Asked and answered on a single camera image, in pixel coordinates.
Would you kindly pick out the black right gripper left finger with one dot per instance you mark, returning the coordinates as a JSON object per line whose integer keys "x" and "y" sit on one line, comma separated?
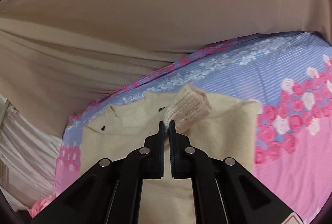
{"x": 110, "y": 191}

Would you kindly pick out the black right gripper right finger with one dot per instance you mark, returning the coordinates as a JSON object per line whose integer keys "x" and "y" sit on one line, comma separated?
{"x": 223, "y": 190}

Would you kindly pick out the pink blue floral bedsheet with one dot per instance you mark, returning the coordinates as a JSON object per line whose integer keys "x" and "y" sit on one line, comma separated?
{"x": 289, "y": 75}

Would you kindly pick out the white satin fabric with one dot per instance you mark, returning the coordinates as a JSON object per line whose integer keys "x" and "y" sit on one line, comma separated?
{"x": 28, "y": 159}

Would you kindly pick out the cream knitted small sweater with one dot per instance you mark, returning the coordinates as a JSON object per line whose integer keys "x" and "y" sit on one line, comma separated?
{"x": 228, "y": 131}

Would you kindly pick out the beige curtain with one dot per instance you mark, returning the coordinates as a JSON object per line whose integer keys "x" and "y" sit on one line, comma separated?
{"x": 57, "y": 56}

